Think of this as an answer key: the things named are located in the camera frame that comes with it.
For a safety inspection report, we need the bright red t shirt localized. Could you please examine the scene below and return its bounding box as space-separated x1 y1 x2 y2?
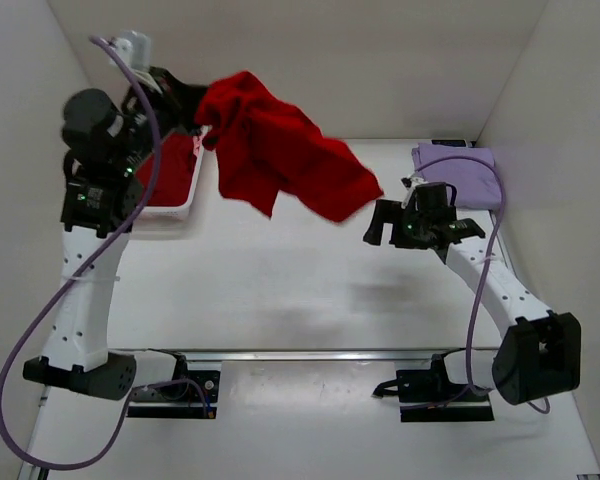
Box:
195 71 383 223

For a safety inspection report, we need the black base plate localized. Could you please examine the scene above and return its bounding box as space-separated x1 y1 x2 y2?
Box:
372 349 495 423
126 354 221 420

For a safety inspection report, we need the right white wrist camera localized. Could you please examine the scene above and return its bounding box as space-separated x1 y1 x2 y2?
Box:
401 174 427 209

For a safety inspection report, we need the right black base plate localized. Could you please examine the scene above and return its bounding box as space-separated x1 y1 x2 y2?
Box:
372 349 495 423

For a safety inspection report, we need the silver aluminium rail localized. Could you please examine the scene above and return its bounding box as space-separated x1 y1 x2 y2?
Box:
114 348 504 364

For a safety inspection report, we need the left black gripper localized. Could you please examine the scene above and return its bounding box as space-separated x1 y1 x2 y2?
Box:
129 54 233 152

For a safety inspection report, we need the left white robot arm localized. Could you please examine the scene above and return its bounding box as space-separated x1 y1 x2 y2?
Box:
23 67 207 400

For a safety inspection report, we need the dark red shirt in basket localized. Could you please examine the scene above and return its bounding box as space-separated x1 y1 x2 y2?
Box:
147 133 202 208

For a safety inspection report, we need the white plastic basket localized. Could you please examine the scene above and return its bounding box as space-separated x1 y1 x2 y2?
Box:
138 127 207 221

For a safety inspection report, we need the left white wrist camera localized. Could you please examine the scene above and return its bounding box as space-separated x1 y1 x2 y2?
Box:
109 30 152 73

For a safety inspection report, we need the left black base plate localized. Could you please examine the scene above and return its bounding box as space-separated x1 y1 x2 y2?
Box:
126 354 221 420

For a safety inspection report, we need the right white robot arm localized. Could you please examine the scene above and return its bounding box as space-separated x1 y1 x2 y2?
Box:
363 182 581 405

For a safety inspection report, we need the small dark device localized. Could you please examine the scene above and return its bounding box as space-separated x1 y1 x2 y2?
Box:
431 139 472 148

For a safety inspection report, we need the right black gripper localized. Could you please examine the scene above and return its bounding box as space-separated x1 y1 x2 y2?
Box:
363 200 430 251

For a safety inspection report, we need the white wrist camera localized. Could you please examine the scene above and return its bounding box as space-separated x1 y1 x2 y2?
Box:
401 174 427 209
109 30 152 73

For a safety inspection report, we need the folded lavender t shirt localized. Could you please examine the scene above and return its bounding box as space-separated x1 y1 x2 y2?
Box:
411 143 501 210

